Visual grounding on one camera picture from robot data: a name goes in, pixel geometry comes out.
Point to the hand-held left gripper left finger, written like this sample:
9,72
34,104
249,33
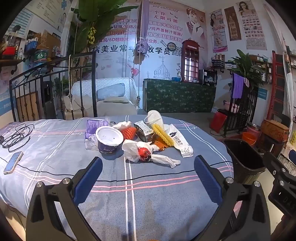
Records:
89,179

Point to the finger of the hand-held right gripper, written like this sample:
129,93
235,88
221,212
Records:
276,165

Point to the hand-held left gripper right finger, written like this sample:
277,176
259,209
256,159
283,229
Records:
208,179

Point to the black trash bin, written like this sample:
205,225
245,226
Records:
245,160

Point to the orange foam net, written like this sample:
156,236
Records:
128,133

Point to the brown woven chest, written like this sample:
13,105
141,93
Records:
275,130

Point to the clear plastic bag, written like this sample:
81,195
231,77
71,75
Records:
91,143

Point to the orange bucket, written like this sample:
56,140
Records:
248,138

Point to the white printed paper bag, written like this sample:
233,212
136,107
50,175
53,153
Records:
182,143

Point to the white and purple cup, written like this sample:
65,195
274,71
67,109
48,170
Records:
108,137

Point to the white plastic bag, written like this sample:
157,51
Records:
129,148

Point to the purple packet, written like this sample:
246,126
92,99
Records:
92,126

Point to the blue striped bedsheet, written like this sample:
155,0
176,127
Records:
150,187

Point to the red bag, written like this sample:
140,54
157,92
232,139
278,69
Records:
217,121

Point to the orange peel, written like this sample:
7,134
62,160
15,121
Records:
160,145

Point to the red round wrapper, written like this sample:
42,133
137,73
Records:
143,154

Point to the black metal rack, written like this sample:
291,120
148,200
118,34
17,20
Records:
240,117

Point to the crumpled white tissue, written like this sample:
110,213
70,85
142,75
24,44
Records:
121,125

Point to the yellow foam net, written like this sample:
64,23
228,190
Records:
161,134

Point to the red ladder shelf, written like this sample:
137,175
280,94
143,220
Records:
276,92

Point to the grey snack bag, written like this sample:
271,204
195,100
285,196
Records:
143,131

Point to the pink basin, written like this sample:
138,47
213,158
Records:
230,107

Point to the beige blanket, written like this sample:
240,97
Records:
115,109

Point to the white smartphone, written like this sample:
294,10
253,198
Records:
13,162

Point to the white face mask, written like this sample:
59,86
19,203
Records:
153,118

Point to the beige cushion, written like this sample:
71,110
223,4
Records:
115,99

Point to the green patterned counter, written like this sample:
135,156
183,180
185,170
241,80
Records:
180,95

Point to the purple towel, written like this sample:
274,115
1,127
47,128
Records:
237,85

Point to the grey-blue pillow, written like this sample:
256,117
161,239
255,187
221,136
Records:
109,90

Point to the black water dispenser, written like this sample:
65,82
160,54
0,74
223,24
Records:
47,97

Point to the white swing bench with pillows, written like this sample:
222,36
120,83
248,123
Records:
115,81

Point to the black box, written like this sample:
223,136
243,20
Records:
208,76

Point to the green potted plant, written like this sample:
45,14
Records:
245,67

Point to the blue water jug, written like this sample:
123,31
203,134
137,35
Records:
40,56

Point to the red phone booth cabinet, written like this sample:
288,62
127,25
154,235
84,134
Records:
190,46

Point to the cardboard box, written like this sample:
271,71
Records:
49,41

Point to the banana plant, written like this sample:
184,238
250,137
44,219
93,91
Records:
99,18

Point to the black metal bed frame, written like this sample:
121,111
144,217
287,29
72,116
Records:
93,81

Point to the striped wall shelf with bottles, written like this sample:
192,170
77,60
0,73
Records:
218,62

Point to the wooden wall shelf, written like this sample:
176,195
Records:
10,62

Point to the eyebrow chart wall poster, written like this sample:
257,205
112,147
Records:
251,25

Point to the pink portrait wall poster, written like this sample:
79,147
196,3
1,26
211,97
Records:
218,30

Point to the brown tower wall poster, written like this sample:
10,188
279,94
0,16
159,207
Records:
232,23

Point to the large wall poster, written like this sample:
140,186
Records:
161,25

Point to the blue and white wall poster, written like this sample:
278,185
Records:
46,11

